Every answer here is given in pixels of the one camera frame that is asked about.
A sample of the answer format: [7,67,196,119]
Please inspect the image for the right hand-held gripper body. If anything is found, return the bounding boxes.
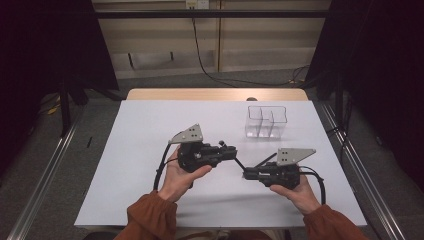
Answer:
[261,148,318,191]

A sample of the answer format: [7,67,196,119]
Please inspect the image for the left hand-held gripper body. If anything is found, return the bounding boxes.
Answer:
[167,123,221,174]

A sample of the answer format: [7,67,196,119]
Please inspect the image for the clear acrylic organizer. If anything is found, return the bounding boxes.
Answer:
[244,105,289,140]

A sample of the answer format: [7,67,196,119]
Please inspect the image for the person's right hand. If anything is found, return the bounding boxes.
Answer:
[269,173,323,216]

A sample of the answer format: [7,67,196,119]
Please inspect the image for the person's left hand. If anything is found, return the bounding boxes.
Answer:
[157,146,213,203]

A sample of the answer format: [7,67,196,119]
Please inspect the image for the white table cover sheet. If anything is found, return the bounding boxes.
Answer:
[73,99,368,230]

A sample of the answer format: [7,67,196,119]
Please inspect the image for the wooden table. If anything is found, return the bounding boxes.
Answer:
[125,87,309,102]

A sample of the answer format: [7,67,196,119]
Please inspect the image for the black metal stand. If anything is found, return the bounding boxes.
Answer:
[58,78,89,138]
[333,71,351,161]

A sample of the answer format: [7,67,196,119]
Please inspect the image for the yellow vertical strip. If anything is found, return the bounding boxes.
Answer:
[216,0,223,73]

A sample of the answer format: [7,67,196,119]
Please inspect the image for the black horizontal bar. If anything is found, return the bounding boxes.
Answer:
[94,9,331,20]

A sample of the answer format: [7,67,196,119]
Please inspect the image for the black curtain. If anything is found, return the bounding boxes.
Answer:
[0,0,120,178]
[304,0,424,193]

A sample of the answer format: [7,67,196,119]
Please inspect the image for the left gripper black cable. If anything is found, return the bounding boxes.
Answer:
[152,142,181,192]

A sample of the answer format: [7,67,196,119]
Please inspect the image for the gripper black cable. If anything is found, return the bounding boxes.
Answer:
[152,142,181,192]
[299,165,327,205]

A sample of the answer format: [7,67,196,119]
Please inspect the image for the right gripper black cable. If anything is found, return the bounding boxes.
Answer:
[299,165,327,205]

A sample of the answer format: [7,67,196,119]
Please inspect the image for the aluminium floor rail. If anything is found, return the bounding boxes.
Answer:
[319,101,407,240]
[6,109,86,240]

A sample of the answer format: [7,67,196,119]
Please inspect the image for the black wall cable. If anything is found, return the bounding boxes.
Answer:
[190,6,311,88]

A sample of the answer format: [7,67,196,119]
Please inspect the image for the white wall outlet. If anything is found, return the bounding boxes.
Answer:
[185,0,210,10]

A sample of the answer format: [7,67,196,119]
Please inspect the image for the yellow floor cable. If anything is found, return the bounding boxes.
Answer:
[45,95,63,116]

